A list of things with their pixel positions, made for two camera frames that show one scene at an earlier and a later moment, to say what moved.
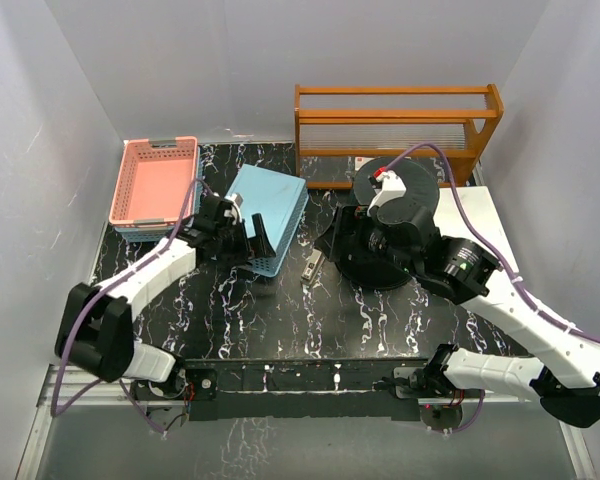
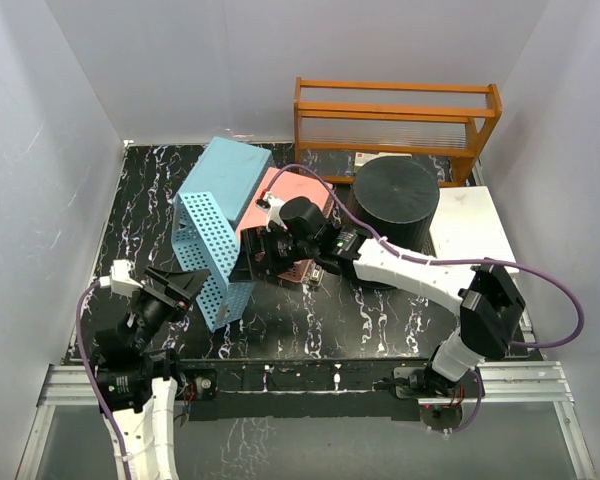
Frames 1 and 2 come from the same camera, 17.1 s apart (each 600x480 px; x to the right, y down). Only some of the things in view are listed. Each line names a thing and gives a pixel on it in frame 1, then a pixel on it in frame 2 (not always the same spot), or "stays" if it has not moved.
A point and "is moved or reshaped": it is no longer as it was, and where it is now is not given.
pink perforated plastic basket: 154,181 → 250,242
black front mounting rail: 310,389 stays
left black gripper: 251,248 → 180,287
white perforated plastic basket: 504,292 stays
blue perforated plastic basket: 280,200 is moved or reshaped
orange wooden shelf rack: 340,127 stays
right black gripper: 351,221 → 258,241
